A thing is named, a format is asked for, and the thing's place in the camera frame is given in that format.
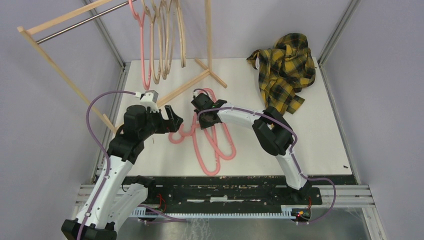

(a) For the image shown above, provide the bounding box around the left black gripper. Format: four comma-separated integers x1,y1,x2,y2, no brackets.
139,104,183,140

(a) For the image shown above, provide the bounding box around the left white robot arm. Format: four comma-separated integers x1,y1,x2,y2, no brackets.
61,105,184,240

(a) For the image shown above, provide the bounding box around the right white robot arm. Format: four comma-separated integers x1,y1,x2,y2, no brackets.
191,93,312,204

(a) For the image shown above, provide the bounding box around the yellow plaid shirt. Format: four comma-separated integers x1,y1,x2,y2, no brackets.
246,33,316,115

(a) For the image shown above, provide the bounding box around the wooden clothes rack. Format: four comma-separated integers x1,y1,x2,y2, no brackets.
10,0,228,128

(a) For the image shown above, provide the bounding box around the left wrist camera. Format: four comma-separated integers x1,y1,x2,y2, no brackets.
134,90,160,113

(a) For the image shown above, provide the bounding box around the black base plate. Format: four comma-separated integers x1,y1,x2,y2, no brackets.
144,175,323,214

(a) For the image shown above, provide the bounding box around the white cable comb rail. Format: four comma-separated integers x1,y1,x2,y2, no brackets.
129,207,296,220

